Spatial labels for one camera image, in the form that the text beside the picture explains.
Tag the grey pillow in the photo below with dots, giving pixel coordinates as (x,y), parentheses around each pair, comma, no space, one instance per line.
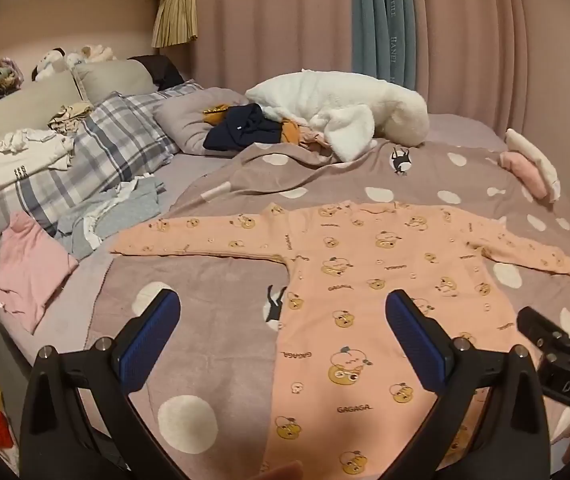
(185,117)

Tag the stuffed toys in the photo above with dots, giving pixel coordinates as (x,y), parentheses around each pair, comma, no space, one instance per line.
(65,60)

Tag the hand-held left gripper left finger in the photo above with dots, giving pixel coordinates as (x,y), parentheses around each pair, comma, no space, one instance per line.
(151,332)

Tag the plaid pillow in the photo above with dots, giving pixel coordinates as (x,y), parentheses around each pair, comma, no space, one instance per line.
(90,155)

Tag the teal curtain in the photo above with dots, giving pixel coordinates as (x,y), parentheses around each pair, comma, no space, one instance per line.
(382,20)

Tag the mauve polka dot blanket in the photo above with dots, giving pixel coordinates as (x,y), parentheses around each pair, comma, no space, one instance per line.
(200,300)

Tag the grey garment pile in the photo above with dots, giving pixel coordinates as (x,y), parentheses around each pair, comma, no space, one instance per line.
(110,210)

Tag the navy garment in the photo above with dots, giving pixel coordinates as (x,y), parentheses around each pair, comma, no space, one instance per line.
(242,130)

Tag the dark garment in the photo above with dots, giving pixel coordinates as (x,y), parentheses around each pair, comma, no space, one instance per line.
(157,70)

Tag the white garment pile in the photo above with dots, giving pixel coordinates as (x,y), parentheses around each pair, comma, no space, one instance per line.
(20,155)

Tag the folded pink garment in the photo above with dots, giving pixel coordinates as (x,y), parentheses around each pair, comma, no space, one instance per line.
(27,270)

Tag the peach printed baby onesie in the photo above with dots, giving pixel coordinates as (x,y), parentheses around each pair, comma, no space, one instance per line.
(355,280)

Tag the folded pink and white clothes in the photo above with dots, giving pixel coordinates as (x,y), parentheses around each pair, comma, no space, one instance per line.
(532,165)

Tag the beige crumpled garment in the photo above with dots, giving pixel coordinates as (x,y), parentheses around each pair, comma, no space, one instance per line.
(70,116)

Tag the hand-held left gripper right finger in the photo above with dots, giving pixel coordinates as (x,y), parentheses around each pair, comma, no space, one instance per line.
(412,332)

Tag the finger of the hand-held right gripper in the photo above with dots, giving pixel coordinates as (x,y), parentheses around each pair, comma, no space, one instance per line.
(545,330)

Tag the crumpled light pink garment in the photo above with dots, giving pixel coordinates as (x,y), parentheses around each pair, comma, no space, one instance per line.
(312,141)

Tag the beige headboard cushion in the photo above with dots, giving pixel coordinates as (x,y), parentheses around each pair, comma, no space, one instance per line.
(15,110)
(115,77)

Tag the mustard garment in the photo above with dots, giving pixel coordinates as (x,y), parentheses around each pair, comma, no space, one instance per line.
(292,132)

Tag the white fluffy garment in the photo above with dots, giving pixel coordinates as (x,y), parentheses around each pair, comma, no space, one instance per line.
(365,105)

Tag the yellow pleated cloth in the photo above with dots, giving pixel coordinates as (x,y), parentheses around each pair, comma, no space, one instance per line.
(177,17)

